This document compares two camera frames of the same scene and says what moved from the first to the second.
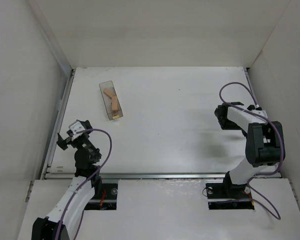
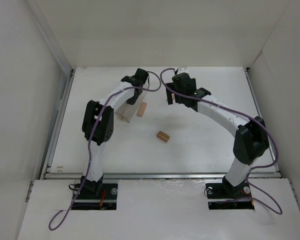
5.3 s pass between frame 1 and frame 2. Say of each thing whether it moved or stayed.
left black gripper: moved
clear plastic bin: moved
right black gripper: moved
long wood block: moved
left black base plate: stayed
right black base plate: stayed
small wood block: moved
